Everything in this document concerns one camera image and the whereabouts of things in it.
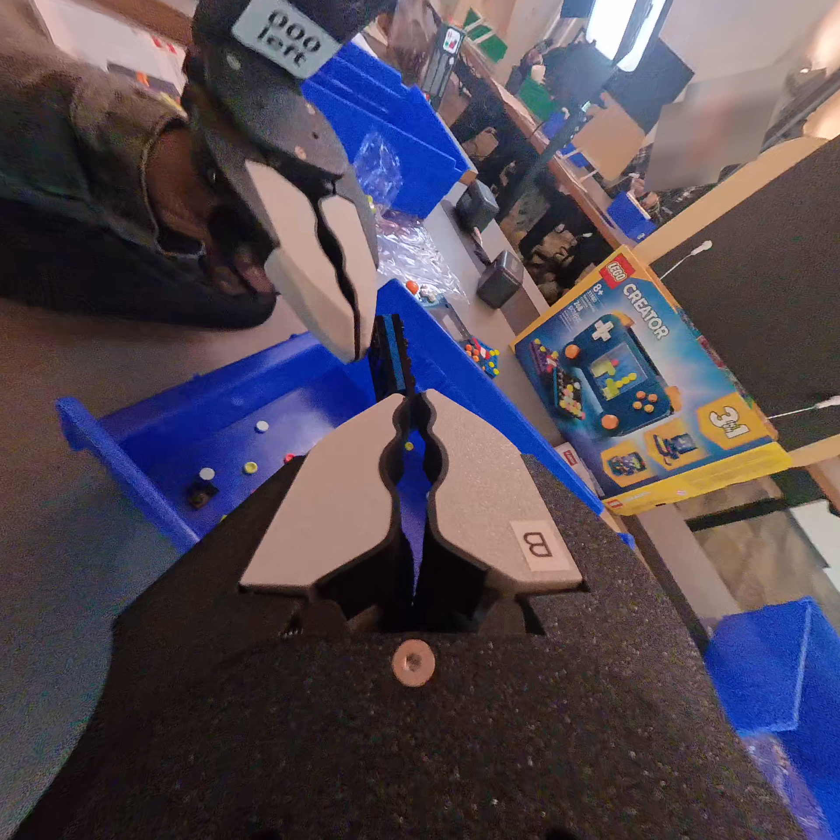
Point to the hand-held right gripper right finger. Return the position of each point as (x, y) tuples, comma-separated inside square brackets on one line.
[(485, 499)]

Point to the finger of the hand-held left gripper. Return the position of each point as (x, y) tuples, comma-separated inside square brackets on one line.
[(295, 262), (358, 256)]

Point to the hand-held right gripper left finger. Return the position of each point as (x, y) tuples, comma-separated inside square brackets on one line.
[(328, 518)]

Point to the black and blue brick plate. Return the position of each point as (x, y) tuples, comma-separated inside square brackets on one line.
[(392, 354)]

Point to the blue plastic bin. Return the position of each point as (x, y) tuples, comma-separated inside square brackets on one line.
[(630, 216), (315, 387), (400, 151), (768, 663)]

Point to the person's left forearm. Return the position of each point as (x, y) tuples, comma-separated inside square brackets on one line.
[(79, 131)]

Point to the person's left hand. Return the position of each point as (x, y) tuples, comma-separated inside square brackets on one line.
[(184, 197)]

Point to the clear plastic bag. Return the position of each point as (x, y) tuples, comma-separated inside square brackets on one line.
[(377, 167), (420, 256)]

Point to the group of small round studs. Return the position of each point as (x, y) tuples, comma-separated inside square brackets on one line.
[(250, 468)]

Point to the white instruction booklet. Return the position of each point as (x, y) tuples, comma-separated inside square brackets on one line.
[(577, 469)]

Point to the blue brick game console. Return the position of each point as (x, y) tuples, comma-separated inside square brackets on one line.
[(443, 315)]

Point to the dark grey cube device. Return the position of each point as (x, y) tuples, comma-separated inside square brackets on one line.
[(500, 279), (477, 205)]

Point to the small colourful brick assembly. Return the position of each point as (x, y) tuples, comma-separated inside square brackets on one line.
[(482, 358)]

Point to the blue yellow toy box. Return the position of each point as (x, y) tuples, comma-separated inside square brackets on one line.
[(630, 407)]

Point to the black device on stand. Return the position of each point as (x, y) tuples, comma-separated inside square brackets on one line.
[(451, 43)]

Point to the green baseplate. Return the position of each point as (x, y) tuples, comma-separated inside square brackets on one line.
[(489, 36)]

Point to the black divider panel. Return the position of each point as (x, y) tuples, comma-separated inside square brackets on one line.
[(754, 262)]

